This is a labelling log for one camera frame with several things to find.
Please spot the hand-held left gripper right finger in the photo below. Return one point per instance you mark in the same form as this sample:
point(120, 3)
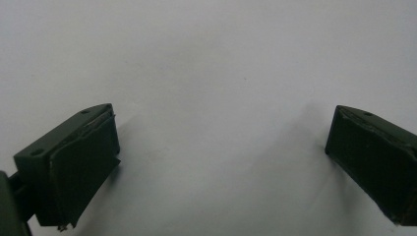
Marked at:
point(373, 157)

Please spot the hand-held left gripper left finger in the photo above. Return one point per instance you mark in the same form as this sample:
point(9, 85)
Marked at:
point(72, 164)

